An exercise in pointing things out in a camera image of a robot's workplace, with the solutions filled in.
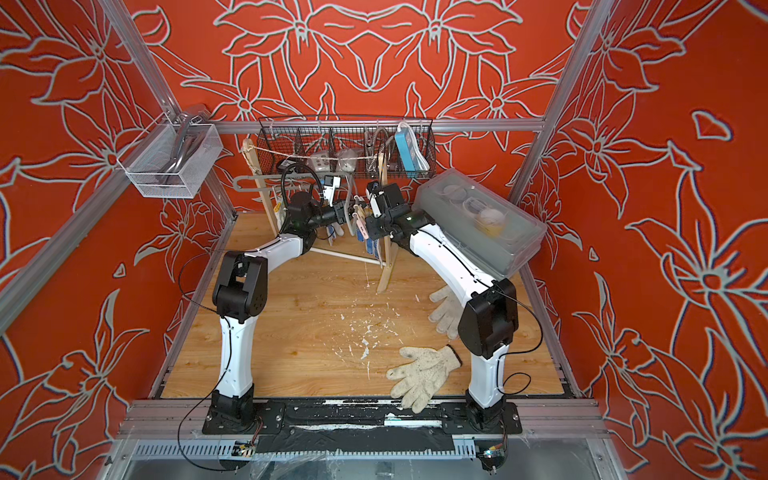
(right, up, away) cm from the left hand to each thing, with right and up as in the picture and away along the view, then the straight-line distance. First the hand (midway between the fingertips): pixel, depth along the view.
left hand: (363, 202), depth 90 cm
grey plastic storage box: (+41, -10, -4) cm, 42 cm away
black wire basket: (-7, +21, +11) cm, 24 cm away
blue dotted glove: (+2, -14, +8) cm, 16 cm away
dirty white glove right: (+27, -35, +1) cm, 44 cm away
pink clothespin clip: (0, -8, -14) cm, 16 cm away
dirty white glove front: (+17, -49, -10) cm, 53 cm away
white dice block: (-13, +12, +3) cm, 18 cm away
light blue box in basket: (+16, +15, +1) cm, 22 cm away
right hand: (+2, -5, -5) cm, 8 cm away
